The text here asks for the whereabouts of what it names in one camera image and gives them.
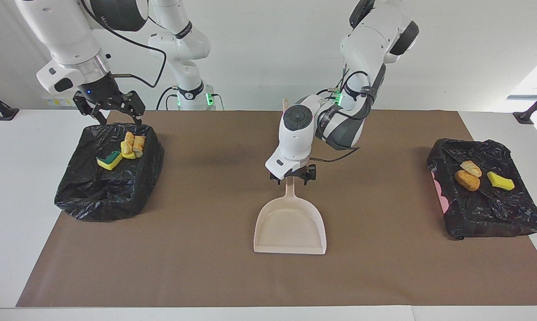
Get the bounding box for brown table mat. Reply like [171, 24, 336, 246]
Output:
[16, 110, 537, 308]

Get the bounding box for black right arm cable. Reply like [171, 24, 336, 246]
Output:
[79, 0, 167, 89]

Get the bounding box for beige plastic dustpan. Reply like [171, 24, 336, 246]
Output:
[253, 177, 327, 255]

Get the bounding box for pink bin with black bag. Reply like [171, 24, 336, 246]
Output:
[427, 138, 537, 240]

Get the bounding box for brown cork-like bread roll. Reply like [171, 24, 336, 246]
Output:
[455, 170, 480, 192]

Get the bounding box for yellow sponge wedge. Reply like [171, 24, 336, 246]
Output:
[487, 171, 516, 191]

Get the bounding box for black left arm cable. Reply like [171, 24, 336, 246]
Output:
[311, 62, 376, 163]

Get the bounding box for bin lined with black bag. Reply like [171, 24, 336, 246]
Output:
[54, 123, 165, 222]

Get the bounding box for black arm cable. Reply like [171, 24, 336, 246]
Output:
[311, 62, 376, 163]
[79, 0, 167, 89]

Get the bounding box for black right base cable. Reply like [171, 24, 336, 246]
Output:
[157, 86, 180, 110]

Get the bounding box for white wall socket boxes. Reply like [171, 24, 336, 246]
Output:
[42, 94, 75, 107]

